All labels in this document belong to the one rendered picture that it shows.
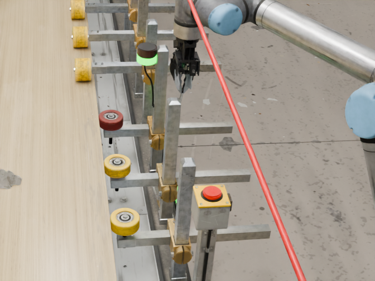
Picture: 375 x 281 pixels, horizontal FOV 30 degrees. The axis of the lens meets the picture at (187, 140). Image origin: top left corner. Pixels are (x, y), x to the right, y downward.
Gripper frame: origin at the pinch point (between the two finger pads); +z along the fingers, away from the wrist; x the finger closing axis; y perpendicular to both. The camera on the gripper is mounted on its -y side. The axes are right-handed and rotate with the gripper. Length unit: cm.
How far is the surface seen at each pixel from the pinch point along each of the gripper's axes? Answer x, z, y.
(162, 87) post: -7.2, -3.3, 4.6
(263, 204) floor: 57, 101, -57
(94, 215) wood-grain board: -31, 11, 47
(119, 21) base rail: -9, 31, -115
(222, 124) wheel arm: 15.3, 15.1, -0.8
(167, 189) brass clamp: -8.6, 15.8, 31.9
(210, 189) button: -8, -22, 78
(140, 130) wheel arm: -13.0, 15.6, 0.2
